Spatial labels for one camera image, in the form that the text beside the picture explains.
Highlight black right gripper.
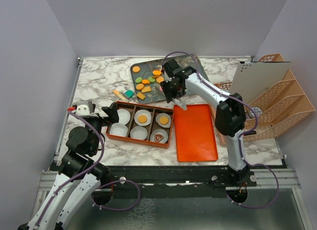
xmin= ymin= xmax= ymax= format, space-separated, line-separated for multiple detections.
xmin=160 ymin=78 xmax=186 ymax=103

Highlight round biscuit cookie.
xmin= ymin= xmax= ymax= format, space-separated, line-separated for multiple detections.
xmin=138 ymin=115 xmax=148 ymax=123
xmin=132 ymin=66 xmax=141 ymax=73
xmin=136 ymin=83 xmax=145 ymax=91
xmin=156 ymin=76 xmax=164 ymax=83
xmin=159 ymin=116 xmax=169 ymax=125

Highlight round biscuit cookie front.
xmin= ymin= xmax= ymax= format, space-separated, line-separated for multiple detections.
xmin=138 ymin=115 xmax=148 ymax=123

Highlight orange cookie tin box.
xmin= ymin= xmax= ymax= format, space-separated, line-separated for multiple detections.
xmin=106 ymin=101 xmax=174 ymax=149

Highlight brown heart chocolate cookie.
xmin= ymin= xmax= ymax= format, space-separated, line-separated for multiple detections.
xmin=154 ymin=133 xmax=164 ymax=143

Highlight orange tin lid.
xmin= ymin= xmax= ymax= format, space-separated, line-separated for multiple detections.
xmin=173 ymin=104 xmax=218 ymax=162

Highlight silver metal tongs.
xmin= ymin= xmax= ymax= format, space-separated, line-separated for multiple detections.
xmin=163 ymin=86 xmax=187 ymax=111

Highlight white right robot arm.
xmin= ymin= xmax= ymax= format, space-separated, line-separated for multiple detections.
xmin=160 ymin=59 xmax=249 ymax=186

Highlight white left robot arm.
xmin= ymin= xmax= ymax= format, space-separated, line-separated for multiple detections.
xmin=19 ymin=112 xmax=118 ymax=230

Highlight small orange wafer stick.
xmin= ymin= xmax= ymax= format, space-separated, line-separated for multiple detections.
xmin=113 ymin=90 xmax=127 ymax=102

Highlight white paper cupcake liner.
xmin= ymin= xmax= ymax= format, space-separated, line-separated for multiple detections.
xmin=109 ymin=123 xmax=128 ymax=137

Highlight orange fish cookie upper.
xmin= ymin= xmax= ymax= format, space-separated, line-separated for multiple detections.
xmin=153 ymin=70 xmax=162 ymax=76

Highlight orange fish cookie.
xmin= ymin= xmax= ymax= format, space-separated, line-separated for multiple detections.
xmin=153 ymin=70 xmax=162 ymax=76
xmin=142 ymin=79 xmax=150 ymax=85

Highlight teal grey eraser block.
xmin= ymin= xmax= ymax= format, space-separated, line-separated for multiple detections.
xmin=124 ymin=90 xmax=134 ymax=99

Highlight green macaron right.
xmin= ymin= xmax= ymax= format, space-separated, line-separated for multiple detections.
xmin=148 ymin=77 xmax=156 ymax=83

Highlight green macaron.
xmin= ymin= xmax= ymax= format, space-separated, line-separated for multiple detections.
xmin=148 ymin=77 xmax=156 ymax=83
xmin=135 ymin=77 xmax=143 ymax=84

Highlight rectangular yellow biscuit middle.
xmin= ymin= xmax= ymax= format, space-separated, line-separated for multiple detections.
xmin=141 ymin=86 xmax=152 ymax=93

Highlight rectangular yellow biscuit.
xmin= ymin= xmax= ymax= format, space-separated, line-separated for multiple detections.
xmin=141 ymin=86 xmax=152 ymax=93
xmin=137 ymin=93 xmax=146 ymax=100

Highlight orange fish cookie left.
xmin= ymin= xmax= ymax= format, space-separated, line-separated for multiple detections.
xmin=142 ymin=79 xmax=150 ymax=85

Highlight dark floral serving tray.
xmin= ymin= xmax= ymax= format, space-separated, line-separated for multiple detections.
xmin=129 ymin=54 xmax=211 ymax=105

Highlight rectangular yellow biscuit front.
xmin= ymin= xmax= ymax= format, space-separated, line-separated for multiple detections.
xmin=137 ymin=93 xmax=146 ymax=100

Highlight green macaron left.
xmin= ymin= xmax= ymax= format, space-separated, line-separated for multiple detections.
xmin=135 ymin=77 xmax=143 ymax=84

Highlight white perforated board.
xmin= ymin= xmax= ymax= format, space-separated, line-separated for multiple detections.
xmin=229 ymin=61 xmax=291 ymax=104

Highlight blue patterned round jar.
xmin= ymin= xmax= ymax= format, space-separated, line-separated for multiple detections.
xmin=246 ymin=107 xmax=263 ymax=119

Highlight peach plastic desk organizer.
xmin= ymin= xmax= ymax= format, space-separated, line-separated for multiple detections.
xmin=210 ymin=53 xmax=316 ymax=145

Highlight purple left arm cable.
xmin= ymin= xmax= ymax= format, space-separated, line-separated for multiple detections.
xmin=34 ymin=112 xmax=141 ymax=228

